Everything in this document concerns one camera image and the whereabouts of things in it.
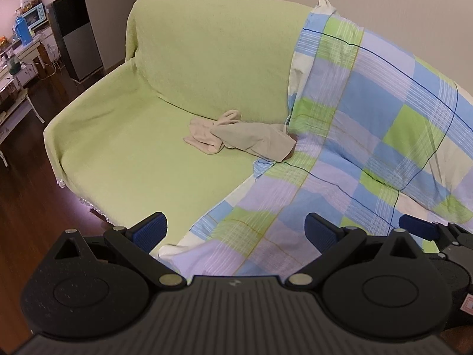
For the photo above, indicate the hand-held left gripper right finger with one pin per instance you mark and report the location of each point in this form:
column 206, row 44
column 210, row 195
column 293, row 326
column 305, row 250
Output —
column 321, row 231

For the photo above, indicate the green covered sofa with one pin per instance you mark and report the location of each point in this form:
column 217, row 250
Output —
column 184, row 63

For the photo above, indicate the tan garment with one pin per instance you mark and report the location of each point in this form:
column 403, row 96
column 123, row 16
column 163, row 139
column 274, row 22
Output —
column 255, row 138

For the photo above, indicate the light beige garment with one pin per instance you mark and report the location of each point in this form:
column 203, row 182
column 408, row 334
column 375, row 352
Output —
column 201, row 137

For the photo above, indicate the black grey refrigerator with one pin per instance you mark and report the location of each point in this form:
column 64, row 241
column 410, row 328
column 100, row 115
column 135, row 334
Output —
column 75, row 33

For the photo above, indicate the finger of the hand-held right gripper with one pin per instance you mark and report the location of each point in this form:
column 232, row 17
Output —
column 417, row 226

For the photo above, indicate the blue thermos jug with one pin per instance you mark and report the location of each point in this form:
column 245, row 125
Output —
column 21, row 29

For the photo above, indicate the clear snack container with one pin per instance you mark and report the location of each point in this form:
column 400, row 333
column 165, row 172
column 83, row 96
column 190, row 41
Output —
column 29, row 3

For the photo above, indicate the dark green cup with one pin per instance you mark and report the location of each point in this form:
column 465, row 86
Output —
column 15, row 66

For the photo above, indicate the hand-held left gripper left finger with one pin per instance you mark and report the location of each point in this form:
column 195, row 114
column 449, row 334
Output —
column 149, row 231

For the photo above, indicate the white sideboard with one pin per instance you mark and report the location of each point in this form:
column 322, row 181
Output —
column 37, row 50

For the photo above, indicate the checked bedsheet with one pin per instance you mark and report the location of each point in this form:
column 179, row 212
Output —
column 369, row 118

